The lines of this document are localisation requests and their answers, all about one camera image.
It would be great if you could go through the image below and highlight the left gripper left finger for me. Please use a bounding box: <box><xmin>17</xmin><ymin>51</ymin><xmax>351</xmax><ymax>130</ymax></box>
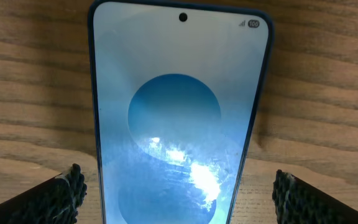
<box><xmin>0</xmin><ymin>164</ymin><xmax>87</xmax><ymax>224</ymax></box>

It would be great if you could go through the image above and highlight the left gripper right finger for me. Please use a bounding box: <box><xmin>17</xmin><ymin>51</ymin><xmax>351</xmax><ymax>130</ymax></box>
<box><xmin>272</xmin><ymin>170</ymin><xmax>358</xmax><ymax>224</ymax></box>

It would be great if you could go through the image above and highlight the blue Galaxy smartphone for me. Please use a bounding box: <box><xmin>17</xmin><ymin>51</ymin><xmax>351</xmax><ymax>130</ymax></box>
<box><xmin>88</xmin><ymin>1</ymin><xmax>273</xmax><ymax>224</ymax></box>

